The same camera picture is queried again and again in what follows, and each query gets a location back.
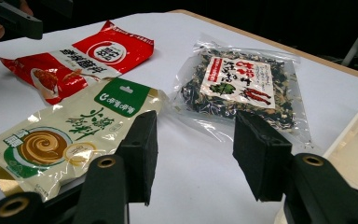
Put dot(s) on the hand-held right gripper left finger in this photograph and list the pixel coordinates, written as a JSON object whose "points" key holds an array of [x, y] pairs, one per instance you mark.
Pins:
{"points": [[140, 155]]}

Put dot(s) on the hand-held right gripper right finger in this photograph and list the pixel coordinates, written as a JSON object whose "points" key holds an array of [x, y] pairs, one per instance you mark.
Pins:
{"points": [[261, 158]]}

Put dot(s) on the red seasoning packet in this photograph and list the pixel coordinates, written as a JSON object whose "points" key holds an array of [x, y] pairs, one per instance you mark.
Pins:
{"points": [[74, 71]]}

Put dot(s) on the clear dried seaweed packet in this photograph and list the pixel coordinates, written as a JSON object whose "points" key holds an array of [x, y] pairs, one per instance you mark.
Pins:
{"points": [[239, 84]]}

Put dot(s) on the cream and green seasoning packet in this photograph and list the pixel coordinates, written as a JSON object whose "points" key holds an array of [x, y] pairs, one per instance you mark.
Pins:
{"points": [[59, 140]]}

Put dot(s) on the cream plastic tray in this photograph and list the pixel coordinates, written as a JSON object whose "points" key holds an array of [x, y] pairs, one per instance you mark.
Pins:
{"points": [[354, 155]]}

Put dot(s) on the white paper sheet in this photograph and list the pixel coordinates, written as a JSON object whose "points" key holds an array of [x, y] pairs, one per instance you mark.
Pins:
{"points": [[199, 174]]}

